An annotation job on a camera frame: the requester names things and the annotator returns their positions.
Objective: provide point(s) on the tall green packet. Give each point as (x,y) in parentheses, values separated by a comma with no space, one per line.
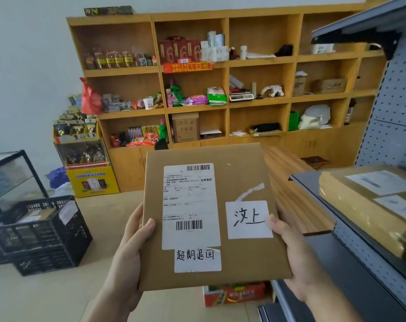
(176,93)

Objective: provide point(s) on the white figurine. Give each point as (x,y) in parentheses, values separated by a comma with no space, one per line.
(271,91)

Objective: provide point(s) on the red yellow banner strip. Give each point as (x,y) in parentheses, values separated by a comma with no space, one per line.
(187,67)

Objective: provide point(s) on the blue bag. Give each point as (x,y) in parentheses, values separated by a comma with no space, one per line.
(58,177)

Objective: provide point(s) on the green bottle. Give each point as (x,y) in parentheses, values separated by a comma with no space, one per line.
(163,130)

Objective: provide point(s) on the wooden desk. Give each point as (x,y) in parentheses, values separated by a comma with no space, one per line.
(297,197)

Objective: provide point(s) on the pink packet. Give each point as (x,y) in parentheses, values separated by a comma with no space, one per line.
(169,98)

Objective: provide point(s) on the grey foil packets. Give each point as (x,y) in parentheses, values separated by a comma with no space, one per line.
(115,103)

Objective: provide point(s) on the black cloth item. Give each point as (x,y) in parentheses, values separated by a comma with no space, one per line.
(284,50)

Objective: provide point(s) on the yellow display stand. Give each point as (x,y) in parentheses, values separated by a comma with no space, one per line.
(92,184)

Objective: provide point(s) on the white plastic bag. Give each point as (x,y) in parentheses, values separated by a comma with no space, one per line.
(63,191)

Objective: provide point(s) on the red gold gift carton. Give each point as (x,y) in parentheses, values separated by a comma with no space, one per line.
(179,51)

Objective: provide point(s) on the green white bag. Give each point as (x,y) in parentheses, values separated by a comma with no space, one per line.
(217,96)

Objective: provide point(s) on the black framed glass case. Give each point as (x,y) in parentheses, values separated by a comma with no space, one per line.
(15,177)

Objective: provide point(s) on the row of dark packaged jars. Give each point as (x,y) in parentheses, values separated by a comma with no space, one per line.
(119,58)

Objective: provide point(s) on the dark brown flat case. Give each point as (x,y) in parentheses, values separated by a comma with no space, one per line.
(315,162)

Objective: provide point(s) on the black yellow bundle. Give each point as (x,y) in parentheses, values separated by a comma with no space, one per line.
(266,128)

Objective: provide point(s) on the upright cardboard carton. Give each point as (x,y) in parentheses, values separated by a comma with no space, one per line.
(185,128)

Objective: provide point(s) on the green red printed carton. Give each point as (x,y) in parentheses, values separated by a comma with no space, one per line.
(234,295)

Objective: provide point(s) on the small flat cardboard carton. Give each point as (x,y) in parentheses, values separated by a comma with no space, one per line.
(328,86)

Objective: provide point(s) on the white electronic scale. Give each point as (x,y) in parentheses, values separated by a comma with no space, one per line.
(241,96)

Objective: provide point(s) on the brown labelled parcel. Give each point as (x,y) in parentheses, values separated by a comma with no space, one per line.
(357,211)

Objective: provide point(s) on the grey metal pegboard shelf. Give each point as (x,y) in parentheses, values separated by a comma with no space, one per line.
(390,113)

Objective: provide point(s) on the tall brown carton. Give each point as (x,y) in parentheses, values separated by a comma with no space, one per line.
(299,85)

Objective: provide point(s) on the purple packets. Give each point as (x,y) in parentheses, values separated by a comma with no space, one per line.
(196,100)

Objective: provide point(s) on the pile of red snack packets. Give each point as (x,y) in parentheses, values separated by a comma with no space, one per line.
(139,139)

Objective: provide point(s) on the white crumpled paper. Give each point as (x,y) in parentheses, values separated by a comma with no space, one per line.
(238,133)

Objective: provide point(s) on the person's right hand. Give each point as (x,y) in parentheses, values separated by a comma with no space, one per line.
(307,268)

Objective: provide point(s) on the white cylinder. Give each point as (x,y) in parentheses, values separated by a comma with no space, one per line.
(243,52)

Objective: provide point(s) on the black bottle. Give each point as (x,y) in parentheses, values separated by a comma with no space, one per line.
(350,112)

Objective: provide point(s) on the white cloth bag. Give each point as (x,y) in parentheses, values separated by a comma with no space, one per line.
(313,118)

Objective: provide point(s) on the person's left hand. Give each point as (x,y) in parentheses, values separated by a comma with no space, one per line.
(129,264)

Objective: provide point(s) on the white crumpled item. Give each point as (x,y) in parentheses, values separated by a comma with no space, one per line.
(322,48)

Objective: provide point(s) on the stack of white paper rolls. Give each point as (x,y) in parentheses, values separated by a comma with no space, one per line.
(214,50)

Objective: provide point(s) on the black crate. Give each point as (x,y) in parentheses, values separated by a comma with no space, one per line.
(45,241)

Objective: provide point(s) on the wooden wall cabinet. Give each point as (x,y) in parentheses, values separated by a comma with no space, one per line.
(129,171)

